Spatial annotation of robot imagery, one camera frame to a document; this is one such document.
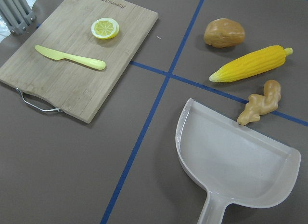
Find yellow plastic knife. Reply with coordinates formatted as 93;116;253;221
34;45;106;70

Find tan toy ginger root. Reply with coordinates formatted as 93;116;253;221
237;80;281;126

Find beige plastic dustpan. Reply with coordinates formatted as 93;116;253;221
175;99;301;224

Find yellow toy corn cob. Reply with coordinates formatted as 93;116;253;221
209;45;293;82

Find wooden cutting board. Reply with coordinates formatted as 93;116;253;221
0;0;158;123

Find yellow lemon slices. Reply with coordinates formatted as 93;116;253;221
91;18;120;40

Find brown toy potato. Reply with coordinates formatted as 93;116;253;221
204;18;245;48

